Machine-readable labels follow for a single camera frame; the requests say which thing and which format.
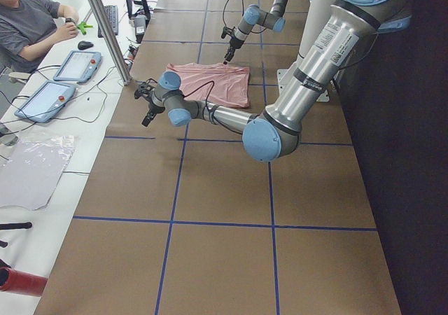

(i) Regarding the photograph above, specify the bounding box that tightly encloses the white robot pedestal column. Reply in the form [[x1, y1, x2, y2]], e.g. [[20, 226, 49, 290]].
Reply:
[[277, 0, 334, 94]]

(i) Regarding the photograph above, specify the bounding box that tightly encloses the pink Snoopy t-shirt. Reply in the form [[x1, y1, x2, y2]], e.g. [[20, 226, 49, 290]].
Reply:
[[166, 63, 250, 109]]

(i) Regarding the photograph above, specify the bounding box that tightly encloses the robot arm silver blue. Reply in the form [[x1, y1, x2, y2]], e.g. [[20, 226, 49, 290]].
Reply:
[[134, 0, 411, 162], [221, 0, 288, 64]]

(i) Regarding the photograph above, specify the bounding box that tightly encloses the aluminium frame post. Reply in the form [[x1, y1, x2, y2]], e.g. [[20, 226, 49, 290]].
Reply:
[[88, 0, 132, 85]]

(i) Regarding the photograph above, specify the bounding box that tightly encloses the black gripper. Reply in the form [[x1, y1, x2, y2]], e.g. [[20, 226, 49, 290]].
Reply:
[[141, 100, 165, 126], [223, 36, 244, 63]]

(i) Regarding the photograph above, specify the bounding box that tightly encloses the black power adapter box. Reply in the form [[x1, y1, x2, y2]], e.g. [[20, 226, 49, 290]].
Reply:
[[133, 14, 151, 43]]

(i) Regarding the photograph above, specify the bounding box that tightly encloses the upper blue teach pendant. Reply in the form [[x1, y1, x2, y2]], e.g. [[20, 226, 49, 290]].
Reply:
[[53, 50, 102, 83]]

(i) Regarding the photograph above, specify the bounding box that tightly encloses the red cylinder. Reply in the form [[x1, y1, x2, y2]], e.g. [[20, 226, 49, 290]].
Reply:
[[1, 267, 48, 297]]

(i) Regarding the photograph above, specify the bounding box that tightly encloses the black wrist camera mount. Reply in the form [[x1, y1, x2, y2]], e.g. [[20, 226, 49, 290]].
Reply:
[[134, 81, 155, 102], [220, 26, 234, 39]]

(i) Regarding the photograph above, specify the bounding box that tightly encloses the green plastic toy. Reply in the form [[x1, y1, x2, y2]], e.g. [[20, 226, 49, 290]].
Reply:
[[77, 21, 94, 35]]

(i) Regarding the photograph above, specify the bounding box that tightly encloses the black keyboard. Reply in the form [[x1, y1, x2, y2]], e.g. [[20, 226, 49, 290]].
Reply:
[[104, 5, 119, 35]]

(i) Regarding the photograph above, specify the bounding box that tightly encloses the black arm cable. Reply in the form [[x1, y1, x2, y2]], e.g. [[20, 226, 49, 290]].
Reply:
[[222, 0, 246, 31], [178, 80, 218, 113]]

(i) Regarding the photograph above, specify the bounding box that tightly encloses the lower blue teach pendant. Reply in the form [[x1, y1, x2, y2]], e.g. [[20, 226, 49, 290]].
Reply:
[[15, 80, 76, 123]]

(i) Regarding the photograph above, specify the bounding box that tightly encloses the seated person in grey shirt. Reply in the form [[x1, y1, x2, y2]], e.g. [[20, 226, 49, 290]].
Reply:
[[1, 0, 79, 73]]

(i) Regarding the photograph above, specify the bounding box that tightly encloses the blue teach pendant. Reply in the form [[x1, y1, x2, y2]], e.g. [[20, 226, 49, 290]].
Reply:
[[15, 80, 76, 123], [53, 50, 102, 83]]

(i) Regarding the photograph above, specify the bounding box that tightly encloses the black computer mouse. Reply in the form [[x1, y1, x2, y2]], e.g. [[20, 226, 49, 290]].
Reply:
[[77, 41, 94, 50]]

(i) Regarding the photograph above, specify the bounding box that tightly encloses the clear plastic bag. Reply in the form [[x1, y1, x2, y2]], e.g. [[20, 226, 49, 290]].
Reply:
[[1, 132, 77, 211]]

